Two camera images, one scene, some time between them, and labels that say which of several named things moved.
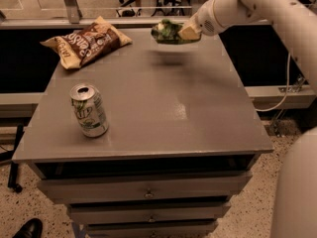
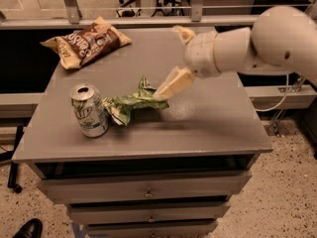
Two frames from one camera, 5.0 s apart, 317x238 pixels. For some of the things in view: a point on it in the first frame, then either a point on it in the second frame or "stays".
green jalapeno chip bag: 167,32 → 120,106
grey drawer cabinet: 184,134 stays
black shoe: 32,228 stays
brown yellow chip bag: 85,45 stays
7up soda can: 89,108 stays
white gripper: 204,22 → 200,54
